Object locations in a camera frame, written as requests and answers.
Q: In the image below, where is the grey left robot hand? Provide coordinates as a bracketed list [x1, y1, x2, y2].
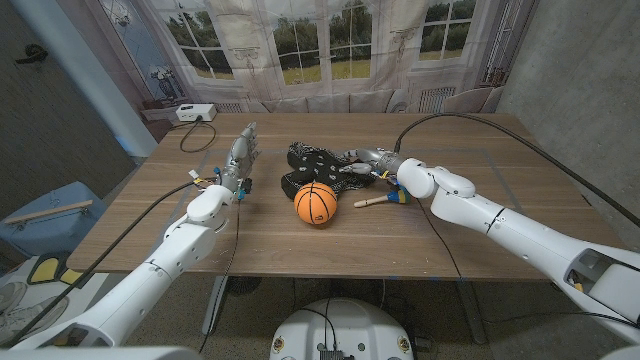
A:
[215, 122, 262, 201]

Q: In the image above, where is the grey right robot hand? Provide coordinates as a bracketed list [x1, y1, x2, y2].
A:
[338, 147, 408, 181]

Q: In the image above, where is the black paisley bandana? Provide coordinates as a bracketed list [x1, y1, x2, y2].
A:
[280, 141, 377, 202]

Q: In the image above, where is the orange mini basketball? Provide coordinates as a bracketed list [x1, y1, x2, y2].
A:
[293, 181, 339, 226]

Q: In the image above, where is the colourful striped wooden maraca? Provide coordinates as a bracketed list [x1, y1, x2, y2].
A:
[353, 187, 413, 209]

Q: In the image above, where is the white power box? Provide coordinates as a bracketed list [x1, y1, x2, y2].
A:
[175, 103, 218, 123]

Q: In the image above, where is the printed window backdrop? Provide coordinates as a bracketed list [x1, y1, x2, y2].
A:
[97, 0, 539, 115]

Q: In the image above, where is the black ribbed round object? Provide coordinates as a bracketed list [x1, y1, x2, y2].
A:
[227, 275, 264, 297]

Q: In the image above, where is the grey table leg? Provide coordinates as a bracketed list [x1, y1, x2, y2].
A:
[201, 275, 230, 335]
[454, 279, 487, 345]

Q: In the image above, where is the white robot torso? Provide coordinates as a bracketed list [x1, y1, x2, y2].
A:
[268, 297, 415, 360]

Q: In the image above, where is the white column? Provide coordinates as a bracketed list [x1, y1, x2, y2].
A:
[9, 0, 159, 159]

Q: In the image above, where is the blue plastic container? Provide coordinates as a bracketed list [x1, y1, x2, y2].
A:
[0, 180, 107, 259]

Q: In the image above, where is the white sneaker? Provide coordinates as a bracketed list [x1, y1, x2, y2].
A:
[0, 281, 27, 314]
[0, 295, 70, 345]

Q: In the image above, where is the black power box cable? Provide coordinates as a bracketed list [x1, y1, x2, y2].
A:
[169, 118, 218, 154]

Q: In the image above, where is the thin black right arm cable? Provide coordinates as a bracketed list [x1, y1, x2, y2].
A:
[417, 198, 640, 331]

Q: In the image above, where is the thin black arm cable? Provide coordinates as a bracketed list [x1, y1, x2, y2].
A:
[197, 198, 242, 355]
[417, 198, 640, 331]

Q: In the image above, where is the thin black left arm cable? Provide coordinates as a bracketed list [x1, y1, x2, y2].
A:
[197, 198, 242, 355]

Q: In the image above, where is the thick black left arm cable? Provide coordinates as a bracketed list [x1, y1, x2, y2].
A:
[0, 179, 222, 350]

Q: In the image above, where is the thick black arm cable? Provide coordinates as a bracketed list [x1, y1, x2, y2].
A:
[0, 179, 222, 350]
[393, 112, 640, 229]

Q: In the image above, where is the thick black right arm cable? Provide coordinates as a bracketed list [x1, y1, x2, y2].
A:
[393, 112, 640, 229]

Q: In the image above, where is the black torso cable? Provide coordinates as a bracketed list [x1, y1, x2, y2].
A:
[298, 298, 337, 352]

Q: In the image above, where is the black wall hook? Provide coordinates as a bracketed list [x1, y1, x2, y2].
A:
[13, 43, 50, 65]

